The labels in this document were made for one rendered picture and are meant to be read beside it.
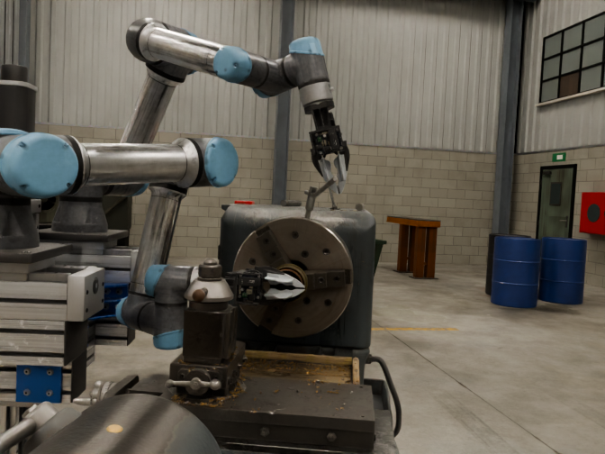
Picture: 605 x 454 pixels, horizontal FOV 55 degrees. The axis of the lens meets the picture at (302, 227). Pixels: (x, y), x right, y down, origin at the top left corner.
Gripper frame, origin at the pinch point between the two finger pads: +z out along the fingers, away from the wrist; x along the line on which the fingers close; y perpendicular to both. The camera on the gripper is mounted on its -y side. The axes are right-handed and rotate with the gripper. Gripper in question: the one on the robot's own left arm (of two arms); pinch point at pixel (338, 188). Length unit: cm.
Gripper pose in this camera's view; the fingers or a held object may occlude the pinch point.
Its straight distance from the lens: 138.7
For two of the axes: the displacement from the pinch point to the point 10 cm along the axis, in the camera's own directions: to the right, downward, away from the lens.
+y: -0.8, 0.5, -10.0
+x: 9.7, -2.2, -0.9
